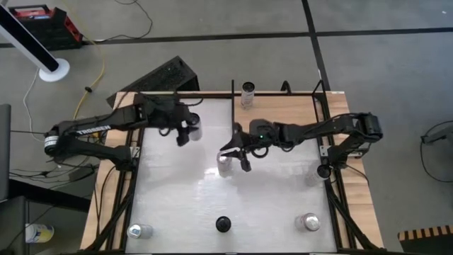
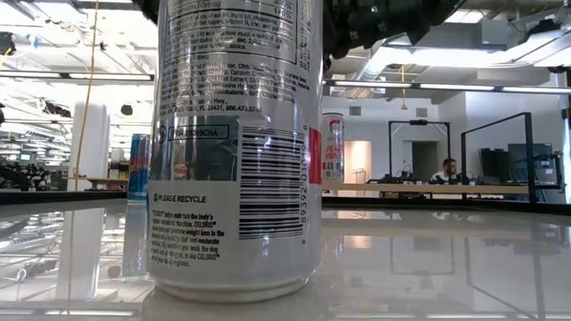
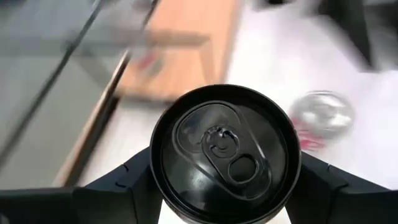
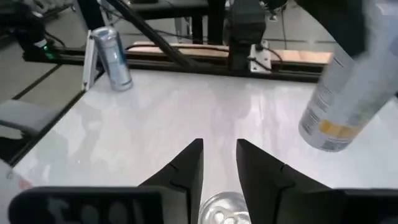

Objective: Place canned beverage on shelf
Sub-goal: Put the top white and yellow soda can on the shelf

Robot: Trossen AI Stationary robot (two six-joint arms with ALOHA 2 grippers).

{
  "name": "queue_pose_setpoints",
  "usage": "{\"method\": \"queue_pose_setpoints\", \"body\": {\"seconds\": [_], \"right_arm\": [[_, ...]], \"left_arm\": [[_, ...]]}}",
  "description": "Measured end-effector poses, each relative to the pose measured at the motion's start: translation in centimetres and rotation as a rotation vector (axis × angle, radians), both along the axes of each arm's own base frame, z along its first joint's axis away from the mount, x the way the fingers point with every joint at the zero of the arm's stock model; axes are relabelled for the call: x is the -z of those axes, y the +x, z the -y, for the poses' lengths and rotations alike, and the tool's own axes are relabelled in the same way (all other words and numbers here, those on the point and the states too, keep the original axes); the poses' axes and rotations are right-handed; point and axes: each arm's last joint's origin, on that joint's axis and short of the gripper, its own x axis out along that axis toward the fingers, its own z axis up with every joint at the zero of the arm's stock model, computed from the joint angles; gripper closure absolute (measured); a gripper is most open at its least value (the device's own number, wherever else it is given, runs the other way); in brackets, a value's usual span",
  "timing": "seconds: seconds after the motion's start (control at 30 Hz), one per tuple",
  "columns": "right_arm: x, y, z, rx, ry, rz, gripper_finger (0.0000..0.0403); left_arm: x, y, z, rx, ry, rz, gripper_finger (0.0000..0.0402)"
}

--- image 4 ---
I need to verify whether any blue silver Red Bull can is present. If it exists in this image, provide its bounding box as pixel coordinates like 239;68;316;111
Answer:
91;26;134;93

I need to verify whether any black desk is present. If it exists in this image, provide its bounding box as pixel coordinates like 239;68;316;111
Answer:
129;0;226;45

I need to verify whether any gray office chair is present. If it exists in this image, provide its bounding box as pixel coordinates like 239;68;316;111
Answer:
0;99;60;138

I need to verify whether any silver aluminium bar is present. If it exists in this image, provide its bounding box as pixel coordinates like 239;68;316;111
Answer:
81;29;101;92

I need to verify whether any Celsius Tropical Vibe can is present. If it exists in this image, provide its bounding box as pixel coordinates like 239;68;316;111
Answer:
297;0;398;153

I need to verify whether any silver Diet Coke can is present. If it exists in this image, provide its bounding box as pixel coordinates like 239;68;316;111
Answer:
198;191;252;224

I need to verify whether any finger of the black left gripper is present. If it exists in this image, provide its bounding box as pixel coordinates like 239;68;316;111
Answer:
295;0;368;59

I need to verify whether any white metal base plate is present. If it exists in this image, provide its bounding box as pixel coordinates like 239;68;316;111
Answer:
249;39;272;75

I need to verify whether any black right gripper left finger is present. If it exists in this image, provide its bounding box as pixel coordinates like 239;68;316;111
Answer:
7;138;205;224

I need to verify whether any black device on frame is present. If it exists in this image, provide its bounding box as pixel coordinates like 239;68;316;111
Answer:
14;1;62;62

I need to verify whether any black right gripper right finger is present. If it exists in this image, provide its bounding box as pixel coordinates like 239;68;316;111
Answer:
236;138;398;224

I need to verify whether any wooden board under arm base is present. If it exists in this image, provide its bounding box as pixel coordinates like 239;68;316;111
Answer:
126;40;334;67

